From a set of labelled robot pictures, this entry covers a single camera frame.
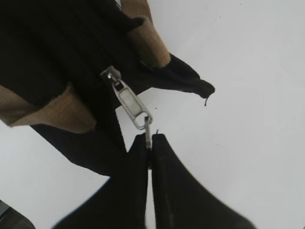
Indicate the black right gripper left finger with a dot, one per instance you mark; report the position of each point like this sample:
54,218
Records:
121,202

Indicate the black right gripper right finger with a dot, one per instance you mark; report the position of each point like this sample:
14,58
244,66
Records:
180,201

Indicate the silver zipper pull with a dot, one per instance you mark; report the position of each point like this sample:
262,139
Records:
133,106

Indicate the black canvas tote bag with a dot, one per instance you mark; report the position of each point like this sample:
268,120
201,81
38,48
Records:
52,55

